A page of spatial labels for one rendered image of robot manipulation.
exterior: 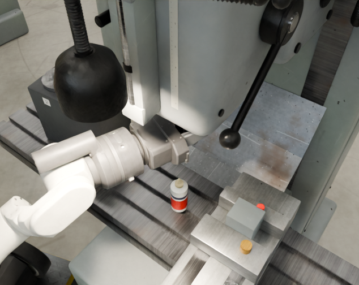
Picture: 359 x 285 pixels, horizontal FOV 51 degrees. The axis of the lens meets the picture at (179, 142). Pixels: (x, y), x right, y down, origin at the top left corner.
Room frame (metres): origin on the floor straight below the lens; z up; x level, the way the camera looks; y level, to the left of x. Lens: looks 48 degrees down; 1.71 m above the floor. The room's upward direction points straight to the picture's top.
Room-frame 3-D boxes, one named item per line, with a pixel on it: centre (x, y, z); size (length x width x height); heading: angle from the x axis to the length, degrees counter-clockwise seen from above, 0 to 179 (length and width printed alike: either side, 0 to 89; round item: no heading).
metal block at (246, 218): (0.39, -0.13, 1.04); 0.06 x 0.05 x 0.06; 55
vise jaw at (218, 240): (0.34, -0.10, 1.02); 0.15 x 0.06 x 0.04; 55
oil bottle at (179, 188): (0.50, 0.00, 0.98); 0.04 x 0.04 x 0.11
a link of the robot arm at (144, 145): (0.43, 0.07, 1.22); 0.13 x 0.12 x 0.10; 31
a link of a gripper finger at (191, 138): (0.45, -0.03, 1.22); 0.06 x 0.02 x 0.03; 121
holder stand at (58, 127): (0.72, 0.25, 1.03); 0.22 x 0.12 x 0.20; 60
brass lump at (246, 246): (0.33, -0.13, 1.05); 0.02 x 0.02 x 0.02
